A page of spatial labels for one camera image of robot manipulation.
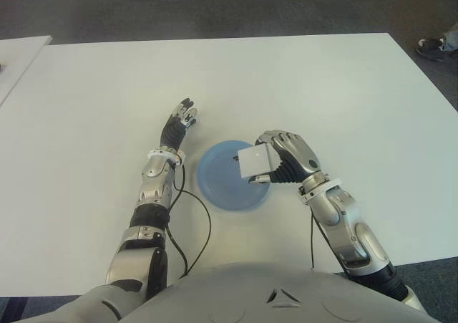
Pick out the black and white shoe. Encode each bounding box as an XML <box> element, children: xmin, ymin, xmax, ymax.
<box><xmin>414</xmin><ymin>37</ymin><xmax>447</xmax><ymax>62</ymax></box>

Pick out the white square charger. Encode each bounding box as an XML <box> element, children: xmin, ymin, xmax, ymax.
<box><xmin>233</xmin><ymin>143</ymin><xmax>280</xmax><ymax>180</ymax></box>

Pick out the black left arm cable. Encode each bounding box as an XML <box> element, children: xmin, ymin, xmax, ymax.
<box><xmin>166</xmin><ymin>163</ymin><xmax>212</xmax><ymax>277</ymax></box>

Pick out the blue round plate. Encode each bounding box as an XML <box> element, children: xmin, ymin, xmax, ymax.
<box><xmin>196</xmin><ymin>140</ymin><xmax>272</xmax><ymax>212</ymax></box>

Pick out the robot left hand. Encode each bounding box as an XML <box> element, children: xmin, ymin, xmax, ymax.
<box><xmin>159</xmin><ymin>98</ymin><xmax>199</xmax><ymax>152</ymax></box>

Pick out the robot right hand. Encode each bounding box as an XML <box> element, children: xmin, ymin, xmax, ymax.
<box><xmin>249</xmin><ymin>129</ymin><xmax>321</xmax><ymax>185</ymax></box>

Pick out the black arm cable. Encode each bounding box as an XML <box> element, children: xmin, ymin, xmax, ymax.
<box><xmin>166</xmin><ymin>163</ymin><xmax>212</xmax><ymax>277</ymax></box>
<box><xmin>310</xmin><ymin>208</ymin><xmax>332</xmax><ymax>269</ymax></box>

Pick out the white side table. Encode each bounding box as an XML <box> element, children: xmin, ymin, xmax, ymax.
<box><xmin>0</xmin><ymin>35</ymin><xmax>51</xmax><ymax>107</ymax></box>

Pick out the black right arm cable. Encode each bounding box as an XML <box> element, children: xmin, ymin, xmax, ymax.
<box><xmin>310</xmin><ymin>208</ymin><xmax>332</xmax><ymax>269</ymax></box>

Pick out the person's leg in jeans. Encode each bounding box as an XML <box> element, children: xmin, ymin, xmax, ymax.
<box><xmin>442</xmin><ymin>29</ymin><xmax>458</xmax><ymax>52</ymax></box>

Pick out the grey robot torso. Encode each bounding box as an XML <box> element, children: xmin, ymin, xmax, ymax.
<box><xmin>117</xmin><ymin>261</ymin><xmax>430</xmax><ymax>323</ymax></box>

